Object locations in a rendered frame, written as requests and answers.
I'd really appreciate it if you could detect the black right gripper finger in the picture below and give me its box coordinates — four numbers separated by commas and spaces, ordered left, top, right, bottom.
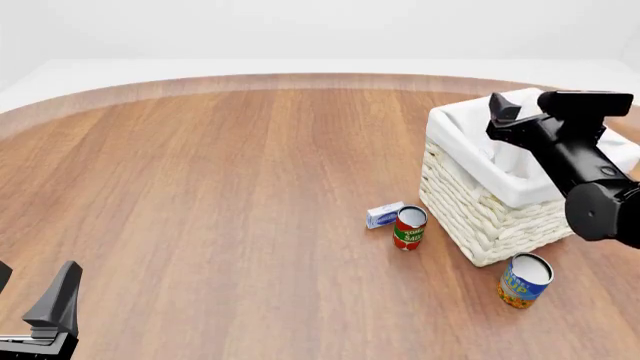
488, 91, 523, 123

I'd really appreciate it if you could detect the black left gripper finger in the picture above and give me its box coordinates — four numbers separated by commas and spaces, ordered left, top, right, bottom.
21, 260, 83, 339
0, 260, 14, 294

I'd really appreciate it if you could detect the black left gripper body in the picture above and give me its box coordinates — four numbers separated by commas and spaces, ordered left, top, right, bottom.
0, 324, 80, 360

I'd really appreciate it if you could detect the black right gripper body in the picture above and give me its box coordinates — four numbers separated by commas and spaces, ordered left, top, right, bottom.
485, 113, 555, 150

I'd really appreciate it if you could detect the white cloth basket liner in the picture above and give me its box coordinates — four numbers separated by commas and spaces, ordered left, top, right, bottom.
427, 87, 640, 207

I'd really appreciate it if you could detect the white woven basket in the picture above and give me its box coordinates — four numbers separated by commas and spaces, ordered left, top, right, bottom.
418, 87, 640, 269

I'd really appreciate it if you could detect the red tomato sauce can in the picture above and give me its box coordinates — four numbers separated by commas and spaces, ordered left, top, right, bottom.
392, 204, 430, 252

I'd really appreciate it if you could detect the blue and yellow soup can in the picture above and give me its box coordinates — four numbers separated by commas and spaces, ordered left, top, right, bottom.
496, 252, 556, 310

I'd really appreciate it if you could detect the small white and blue box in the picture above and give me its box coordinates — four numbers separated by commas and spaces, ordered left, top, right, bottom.
365, 200, 406, 231

